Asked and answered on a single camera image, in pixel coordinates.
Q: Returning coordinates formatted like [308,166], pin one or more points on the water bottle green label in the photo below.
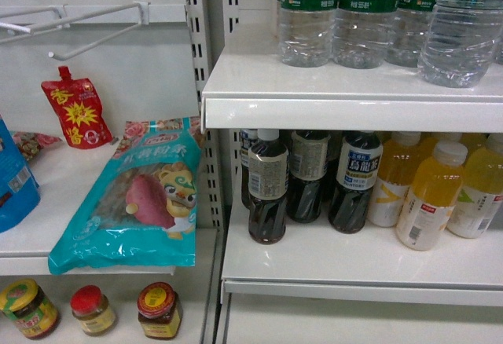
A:
[460,42]

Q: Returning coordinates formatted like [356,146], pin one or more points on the white upper right shelf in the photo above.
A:
[255,90]

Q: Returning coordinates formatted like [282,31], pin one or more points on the white lower right shelf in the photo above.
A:
[315,261]

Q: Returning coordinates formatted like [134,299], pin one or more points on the white perforated shelf upright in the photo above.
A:
[210,23]

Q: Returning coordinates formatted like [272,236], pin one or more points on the shelf water bottle left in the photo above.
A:
[305,32]

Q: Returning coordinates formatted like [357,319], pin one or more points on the shelf water bottle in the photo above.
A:
[362,32]
[410,26]
[305,32]

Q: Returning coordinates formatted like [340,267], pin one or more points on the white left shelf board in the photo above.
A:
[65,176]

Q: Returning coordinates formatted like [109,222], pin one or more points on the shelf water bottle middle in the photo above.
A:
[362,32]

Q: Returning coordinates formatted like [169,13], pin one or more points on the shelf water bottle right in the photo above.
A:
[410,26]

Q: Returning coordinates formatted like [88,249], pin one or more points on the front oolong tea bottle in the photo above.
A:
[267,186]

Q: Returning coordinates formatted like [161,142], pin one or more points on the middle oolong tea bottle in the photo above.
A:
[308,166]

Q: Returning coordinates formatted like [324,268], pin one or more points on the Suntory oolong tea bottle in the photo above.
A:
[356,175]

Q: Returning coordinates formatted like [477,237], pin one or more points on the teal sweet potato noodle bag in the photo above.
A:
[141,210]

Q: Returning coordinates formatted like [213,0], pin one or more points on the left yellow vitamin drink bottle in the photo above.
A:
[398,166]

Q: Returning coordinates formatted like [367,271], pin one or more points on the yellow vitamin drink bottle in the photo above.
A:
[432,196]
[481,195]
[398,166]

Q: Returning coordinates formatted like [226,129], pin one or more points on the red gold lid chili jar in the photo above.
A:
[159,311]

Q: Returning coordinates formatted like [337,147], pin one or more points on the red sauce pouch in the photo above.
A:
[79,110]

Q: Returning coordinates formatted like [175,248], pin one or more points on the front yellow vitamin drink bottle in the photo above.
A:
[432,196]

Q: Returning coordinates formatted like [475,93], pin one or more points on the red lid pickle jar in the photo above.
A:
[92,310]

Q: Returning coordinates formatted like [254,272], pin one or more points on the floral snack packet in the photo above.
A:
[30,144]

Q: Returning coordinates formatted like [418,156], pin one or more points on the right yellow vitamin drink bottle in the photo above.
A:
[481,195]

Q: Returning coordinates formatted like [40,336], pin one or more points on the blue snack bag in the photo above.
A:
[19,189]

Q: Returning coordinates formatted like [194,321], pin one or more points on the yellow lid sauce jar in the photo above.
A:
[26,305]

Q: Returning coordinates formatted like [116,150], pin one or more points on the white wire display hook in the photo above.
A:
[20,23]

